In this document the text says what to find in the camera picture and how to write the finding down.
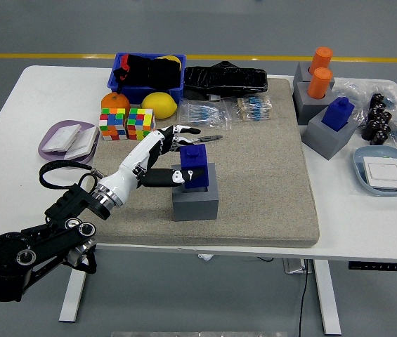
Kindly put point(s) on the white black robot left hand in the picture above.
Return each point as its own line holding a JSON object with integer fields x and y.
{"x": 131, "y": 165}

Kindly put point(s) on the blue square seal stamp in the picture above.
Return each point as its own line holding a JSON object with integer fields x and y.
{"x": 198, "y": 161}
{"x": 337, "y": 114}

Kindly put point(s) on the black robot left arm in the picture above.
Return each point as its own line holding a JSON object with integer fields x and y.
{"x": 8, "y": 252}

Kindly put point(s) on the grey seal holder block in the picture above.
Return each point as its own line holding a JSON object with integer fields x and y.
{"x": 305, "y": 105}
{"x": 321, "y": 140}
{"x": 194, "y": 209}
{"x": 301, "y": 73}

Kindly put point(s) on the orange cylinder seal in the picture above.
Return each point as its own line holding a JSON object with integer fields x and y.
{"x": 319, "y": 84}
{"x": 322, "y": 58}

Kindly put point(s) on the colourful puzzle cube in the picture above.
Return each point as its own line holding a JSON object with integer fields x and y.
{"x": 112, "y": 124}
{"x": 141, "y": 124}

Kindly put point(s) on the orange fruit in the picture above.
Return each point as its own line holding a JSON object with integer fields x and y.
{"x": 115, "y": 102}

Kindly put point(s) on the yellow lemon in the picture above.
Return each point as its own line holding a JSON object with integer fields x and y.
{"x": 159, "y": 105}

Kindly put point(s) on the blue plastic bin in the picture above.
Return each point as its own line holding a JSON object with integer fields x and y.
{"x": 142, "y": 93}

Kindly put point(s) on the purple dish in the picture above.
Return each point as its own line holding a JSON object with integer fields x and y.
{"x": 48, "y": 154}

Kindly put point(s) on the black grey pen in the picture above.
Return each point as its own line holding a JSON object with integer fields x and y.
{"x": 212, "y": 137}

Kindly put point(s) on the clear bag of blue resistors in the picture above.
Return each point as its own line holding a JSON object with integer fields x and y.
{"x": 201, "y": 114}

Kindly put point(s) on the yellow curved object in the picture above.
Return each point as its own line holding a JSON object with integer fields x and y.
{"x": 170, "y": 58}

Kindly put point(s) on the small white part under table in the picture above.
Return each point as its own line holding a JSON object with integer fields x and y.
{"x": 206, "y": 257}

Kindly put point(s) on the grey-brown fabric mat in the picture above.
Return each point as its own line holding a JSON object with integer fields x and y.
{"x": 254, "y": 175}

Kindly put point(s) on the clear bag of taped resistors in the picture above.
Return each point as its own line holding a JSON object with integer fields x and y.
{"x": 254, "y": 109}

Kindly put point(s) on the white table leg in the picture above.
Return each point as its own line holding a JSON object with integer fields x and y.
{"x": 326, "y": 298}
{"x": 71, "y": 302}

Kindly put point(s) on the silver box under table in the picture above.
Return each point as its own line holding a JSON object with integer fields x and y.
{"x": 293, "y": 267}

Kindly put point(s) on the blue-grey dish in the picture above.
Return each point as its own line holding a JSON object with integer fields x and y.
{"x": 361, "y": 168}

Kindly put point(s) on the black table control panel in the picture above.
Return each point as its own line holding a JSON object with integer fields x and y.
{"x": 377, "y": 266}

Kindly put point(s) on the white wall switch panel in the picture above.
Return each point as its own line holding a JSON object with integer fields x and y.
{"x": 61, "y": 137}
{"x": 382, "y": 173}
{"x": 84, "y": 144}

